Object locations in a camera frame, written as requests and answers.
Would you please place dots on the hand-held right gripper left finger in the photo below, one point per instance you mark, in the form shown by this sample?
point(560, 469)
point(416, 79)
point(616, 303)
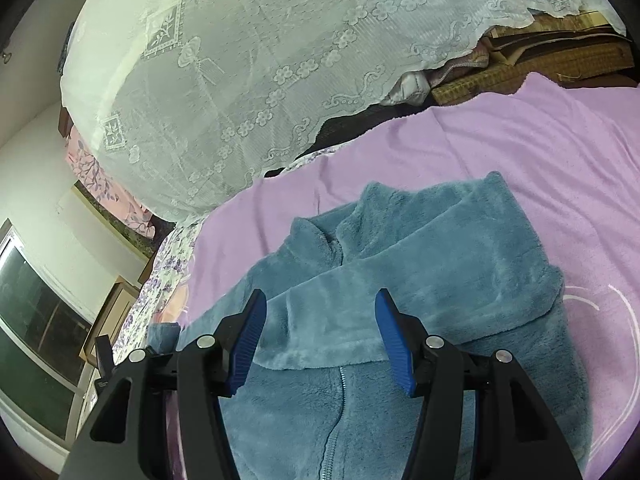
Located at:
point(245, 340)

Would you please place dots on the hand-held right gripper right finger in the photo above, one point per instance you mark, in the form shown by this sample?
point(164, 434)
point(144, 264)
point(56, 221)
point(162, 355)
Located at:
point(397, 345)

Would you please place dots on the blue fleece zip jacket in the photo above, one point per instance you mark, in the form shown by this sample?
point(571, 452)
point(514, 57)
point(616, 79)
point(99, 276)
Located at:
point(425, 270)

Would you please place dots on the window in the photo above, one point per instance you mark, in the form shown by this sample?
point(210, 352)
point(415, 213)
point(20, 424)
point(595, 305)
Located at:
point(30, 310)

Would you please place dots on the dark green patterned panel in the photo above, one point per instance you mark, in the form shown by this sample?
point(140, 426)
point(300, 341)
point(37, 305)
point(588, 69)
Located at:
point(115, 220)

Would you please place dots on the pink floral cloth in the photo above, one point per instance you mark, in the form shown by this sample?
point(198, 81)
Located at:
point(100, 180)

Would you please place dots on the purple printed blanket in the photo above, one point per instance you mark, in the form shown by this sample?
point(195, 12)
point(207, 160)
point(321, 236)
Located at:
point(500, 150)

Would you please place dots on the dark cloth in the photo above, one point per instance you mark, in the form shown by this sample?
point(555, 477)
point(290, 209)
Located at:
point(350, 122)

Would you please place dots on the white padded garment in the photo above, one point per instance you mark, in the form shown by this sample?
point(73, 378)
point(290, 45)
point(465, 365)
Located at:
point(407, 87)

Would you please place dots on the white lace cloth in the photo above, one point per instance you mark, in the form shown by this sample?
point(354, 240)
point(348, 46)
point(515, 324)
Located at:
point(250, 60)

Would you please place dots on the brown woven mat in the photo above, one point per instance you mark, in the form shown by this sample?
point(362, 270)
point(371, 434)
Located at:
point(575, 60)

